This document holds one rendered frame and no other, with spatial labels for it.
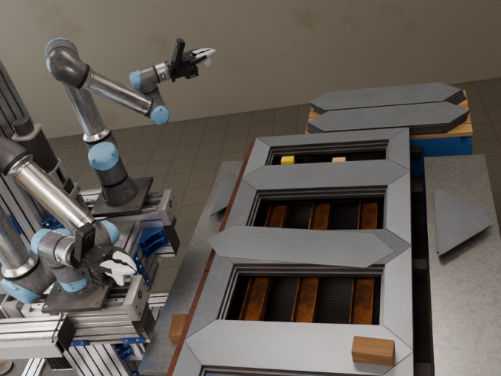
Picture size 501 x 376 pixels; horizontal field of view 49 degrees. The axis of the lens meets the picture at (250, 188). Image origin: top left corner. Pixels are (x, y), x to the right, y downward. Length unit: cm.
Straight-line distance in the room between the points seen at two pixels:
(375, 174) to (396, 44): 229
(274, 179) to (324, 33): 222
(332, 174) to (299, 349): 90
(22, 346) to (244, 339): 76
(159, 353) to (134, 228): 52
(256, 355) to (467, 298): 75
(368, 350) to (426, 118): 137
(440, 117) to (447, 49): 193
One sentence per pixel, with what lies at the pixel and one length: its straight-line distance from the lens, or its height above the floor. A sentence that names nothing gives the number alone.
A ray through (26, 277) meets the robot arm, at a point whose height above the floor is 126.
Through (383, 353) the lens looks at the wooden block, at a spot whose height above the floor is 92.
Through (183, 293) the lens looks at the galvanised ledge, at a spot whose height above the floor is 68.
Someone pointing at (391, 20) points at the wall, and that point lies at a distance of 450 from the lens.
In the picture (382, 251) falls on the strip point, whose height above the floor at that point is 87.
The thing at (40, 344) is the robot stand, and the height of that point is 95.
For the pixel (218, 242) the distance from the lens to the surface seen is 224.
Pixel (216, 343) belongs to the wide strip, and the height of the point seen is 87.
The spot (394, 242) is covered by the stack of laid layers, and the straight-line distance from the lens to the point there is 210.
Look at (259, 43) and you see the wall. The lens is 456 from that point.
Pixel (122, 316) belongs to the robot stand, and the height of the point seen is 93.
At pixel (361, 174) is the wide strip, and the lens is 242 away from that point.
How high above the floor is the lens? 233
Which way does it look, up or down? 36 degrees down
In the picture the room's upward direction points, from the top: 15 degrees counter-clockwise
